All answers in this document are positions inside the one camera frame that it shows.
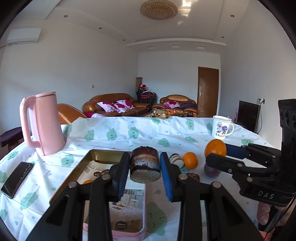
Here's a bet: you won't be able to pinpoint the large orange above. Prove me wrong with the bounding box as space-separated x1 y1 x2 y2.
204 139 227 157

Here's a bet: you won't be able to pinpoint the layered cake roll slice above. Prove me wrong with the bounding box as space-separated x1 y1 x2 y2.
130 146 161 184

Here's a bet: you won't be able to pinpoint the hand holding right gripper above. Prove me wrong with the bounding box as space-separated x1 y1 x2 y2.
256 201 290 227

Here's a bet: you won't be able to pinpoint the dark chocolate muffin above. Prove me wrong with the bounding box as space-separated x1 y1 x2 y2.
186 173 200 182

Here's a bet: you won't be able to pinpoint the small orange in tin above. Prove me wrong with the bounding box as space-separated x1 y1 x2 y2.
83 180 94 185

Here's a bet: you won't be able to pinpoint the printed paper in tin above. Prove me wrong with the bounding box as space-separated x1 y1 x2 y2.
77 160 145 232

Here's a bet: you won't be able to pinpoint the pink metal tin box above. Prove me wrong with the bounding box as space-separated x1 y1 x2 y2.
49 148 147 240

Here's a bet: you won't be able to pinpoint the cream cake roll piece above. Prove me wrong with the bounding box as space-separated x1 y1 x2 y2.
169 153 184 169

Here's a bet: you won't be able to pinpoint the black television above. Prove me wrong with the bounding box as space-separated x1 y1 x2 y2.
236 100 260 132

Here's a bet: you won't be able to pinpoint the white cartoon mug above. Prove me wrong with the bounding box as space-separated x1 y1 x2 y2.
212 115 234 140

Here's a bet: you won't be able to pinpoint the coffee table with items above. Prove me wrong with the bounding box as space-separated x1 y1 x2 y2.
142 109 198 119

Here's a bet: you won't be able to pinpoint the pink floral cushion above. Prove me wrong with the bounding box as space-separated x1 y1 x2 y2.
97 101 118 113
114 99 135 113

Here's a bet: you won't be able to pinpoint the brown leather sofa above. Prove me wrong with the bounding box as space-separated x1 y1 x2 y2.
82 93 151 116

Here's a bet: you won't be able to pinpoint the brown leather armchair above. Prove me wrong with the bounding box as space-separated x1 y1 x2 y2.
152 94 199 118

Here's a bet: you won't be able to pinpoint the brown leather chair back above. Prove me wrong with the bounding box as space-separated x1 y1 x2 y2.
57 103 87 125

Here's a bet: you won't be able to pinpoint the pink electric kettle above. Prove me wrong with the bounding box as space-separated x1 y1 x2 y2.
20 91 66 156

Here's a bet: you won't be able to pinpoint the armchair floral cushion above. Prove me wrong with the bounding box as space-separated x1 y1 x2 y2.
163 100 180 109

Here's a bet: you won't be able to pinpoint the brown wooden door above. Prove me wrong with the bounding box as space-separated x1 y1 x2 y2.
197 67 219 118

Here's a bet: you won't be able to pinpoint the black smartphone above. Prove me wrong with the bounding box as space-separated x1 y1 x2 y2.
1 162 34 199

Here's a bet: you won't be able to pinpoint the black stacked chairs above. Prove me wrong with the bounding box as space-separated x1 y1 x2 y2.
136 77 157 106

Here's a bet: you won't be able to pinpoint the dark stool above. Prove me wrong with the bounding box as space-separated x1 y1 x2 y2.
0 126 23 152

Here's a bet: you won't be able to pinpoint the round ceiling lamp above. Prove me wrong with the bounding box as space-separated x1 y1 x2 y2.
140 0 178 20

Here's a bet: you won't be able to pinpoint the white wall air conditioner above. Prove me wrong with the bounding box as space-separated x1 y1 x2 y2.
6 28 42 45

